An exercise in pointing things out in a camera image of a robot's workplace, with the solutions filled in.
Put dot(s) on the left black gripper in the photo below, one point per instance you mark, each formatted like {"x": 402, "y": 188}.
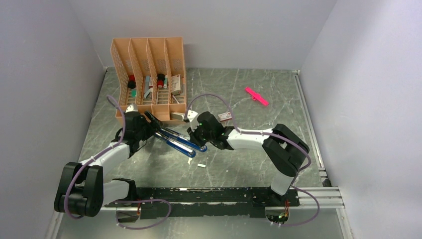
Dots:
{"x": 152, "y": 127}

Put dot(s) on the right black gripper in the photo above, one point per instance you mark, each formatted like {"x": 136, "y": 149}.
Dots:
{"x": 193, "y": 137}

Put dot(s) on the blue stapler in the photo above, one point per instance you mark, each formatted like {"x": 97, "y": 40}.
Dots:
{"x": 184, "y": 141}
{"x": 176, "y": 145}

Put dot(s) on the red white staple box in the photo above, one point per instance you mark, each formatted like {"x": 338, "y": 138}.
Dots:
{"x": 225, "y": 116}

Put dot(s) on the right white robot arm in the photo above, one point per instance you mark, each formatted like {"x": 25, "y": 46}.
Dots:
{"x": 284, "y": 148}

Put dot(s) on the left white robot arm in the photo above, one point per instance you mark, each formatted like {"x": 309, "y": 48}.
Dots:
{"x": 82, "y": 190}

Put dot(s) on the white grey stapler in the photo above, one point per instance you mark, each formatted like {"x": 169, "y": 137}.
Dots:
{"x": 177, "y": 116}

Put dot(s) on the grey stapler in organizer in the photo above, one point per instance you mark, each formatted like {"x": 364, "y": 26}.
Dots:
{"x": 148, "y": 86}

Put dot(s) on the red black bottle left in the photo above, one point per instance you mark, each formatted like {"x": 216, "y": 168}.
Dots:
{"x": 131, "y": 82}

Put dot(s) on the red black bottle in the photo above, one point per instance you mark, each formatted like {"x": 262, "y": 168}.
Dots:
{"x": 131, "y": 82}
{"x": 160, "y": 80}

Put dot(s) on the red black bottle right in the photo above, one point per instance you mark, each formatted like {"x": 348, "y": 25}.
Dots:
{"x": 160, "y": 80}

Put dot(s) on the white box in organizer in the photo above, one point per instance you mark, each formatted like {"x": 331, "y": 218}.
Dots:
{"x": 176, "y": 85}

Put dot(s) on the orange plastic desk organizer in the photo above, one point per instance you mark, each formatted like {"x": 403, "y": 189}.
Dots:
{"x": 152, "y": 76}

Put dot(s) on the pink plastic clip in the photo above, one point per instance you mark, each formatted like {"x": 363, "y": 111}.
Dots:
{"x": 256, "y": 96}

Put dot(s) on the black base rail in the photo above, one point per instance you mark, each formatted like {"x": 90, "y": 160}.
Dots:
{"x": 158, "y": 202}

